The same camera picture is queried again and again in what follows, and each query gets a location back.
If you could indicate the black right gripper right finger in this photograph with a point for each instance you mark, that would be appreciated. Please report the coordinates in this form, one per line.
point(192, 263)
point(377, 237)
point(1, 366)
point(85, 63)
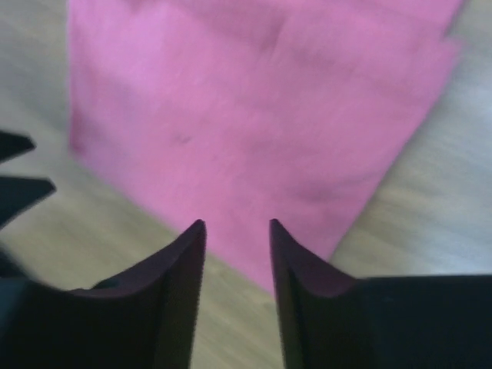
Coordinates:
point(328, 319)

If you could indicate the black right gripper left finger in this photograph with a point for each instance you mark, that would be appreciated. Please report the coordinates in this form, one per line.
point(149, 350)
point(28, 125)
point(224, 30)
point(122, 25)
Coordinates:
point(143, 317)

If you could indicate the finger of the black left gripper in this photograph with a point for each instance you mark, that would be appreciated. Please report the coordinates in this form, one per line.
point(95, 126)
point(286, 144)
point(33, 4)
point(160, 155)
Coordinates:
point(12, 145)
point(19, 194)

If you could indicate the pink t shirt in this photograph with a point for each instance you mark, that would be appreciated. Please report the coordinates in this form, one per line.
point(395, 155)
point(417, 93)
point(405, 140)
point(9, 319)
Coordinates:
point(237, 112)

